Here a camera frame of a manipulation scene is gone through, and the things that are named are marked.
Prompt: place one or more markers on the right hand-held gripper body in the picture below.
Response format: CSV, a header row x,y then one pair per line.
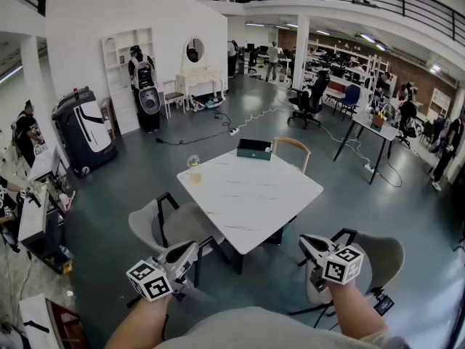
x,y
328,254

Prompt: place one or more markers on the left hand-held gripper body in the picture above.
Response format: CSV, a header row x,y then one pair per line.
x,y
174,258

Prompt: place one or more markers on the dark green box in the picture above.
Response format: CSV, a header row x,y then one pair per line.
x,y
252,152

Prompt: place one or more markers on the person's right forearm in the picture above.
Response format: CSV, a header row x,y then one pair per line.
x,y
354,311

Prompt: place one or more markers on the person's left forearm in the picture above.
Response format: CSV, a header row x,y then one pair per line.
x,y
140,322

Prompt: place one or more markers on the orange box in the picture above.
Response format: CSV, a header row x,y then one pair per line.
x,y
377,121

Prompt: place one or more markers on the grey padded chair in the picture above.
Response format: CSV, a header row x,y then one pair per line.
x,y
181,224
381,260

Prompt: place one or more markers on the small black clip device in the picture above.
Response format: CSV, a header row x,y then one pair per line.
x,y
384,302

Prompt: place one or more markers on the white marble table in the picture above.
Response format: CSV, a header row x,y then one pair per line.
x,y
250,198

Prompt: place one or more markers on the white power strip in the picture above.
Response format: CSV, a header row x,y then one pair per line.
x,y
234,131
369,166

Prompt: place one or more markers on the person's grey shirt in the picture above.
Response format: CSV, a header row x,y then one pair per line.
x,y
261,331

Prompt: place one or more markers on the white desk with black legs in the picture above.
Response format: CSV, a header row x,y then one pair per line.
x,y
378,131

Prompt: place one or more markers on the white work bench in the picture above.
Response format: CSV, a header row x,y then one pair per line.
x,y
38,209

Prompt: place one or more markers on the white board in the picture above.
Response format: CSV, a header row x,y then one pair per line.
x,y
36,322

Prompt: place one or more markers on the black and white machine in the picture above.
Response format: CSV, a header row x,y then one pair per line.
x,y
85,129

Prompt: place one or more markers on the black office chair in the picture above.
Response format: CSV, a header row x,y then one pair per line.
x,y
312,96

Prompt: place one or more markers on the blue chair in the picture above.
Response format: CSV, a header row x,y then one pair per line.
x,y
350,95

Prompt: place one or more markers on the white chair with dark seat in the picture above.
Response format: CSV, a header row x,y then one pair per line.
x,y
173,96

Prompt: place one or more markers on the white vanity table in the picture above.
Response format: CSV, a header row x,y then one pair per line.
x,y
199,79

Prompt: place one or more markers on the white bookshelf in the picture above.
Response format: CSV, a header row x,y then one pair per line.
x,y
121,82

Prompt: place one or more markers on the oval mirror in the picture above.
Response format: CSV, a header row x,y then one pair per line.
x,y
195,50

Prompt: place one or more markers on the wooden frame chair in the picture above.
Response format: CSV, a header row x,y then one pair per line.
x,y
290,147

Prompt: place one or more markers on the red wooden frame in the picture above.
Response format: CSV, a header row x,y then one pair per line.
x,y
67,325

